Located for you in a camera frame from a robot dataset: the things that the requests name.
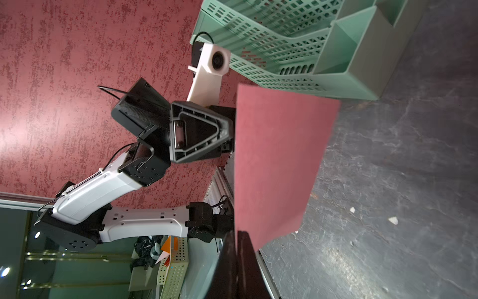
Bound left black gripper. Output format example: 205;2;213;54
170;102;235;164

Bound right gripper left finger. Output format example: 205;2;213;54
204;231;238;299

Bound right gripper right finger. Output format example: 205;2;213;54
237;231;271;299

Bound pink square paper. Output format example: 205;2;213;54
234;85;341;250

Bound green plastic file organizer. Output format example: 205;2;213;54
192;0;426;100

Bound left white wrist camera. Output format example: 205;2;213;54
187;42;231;107

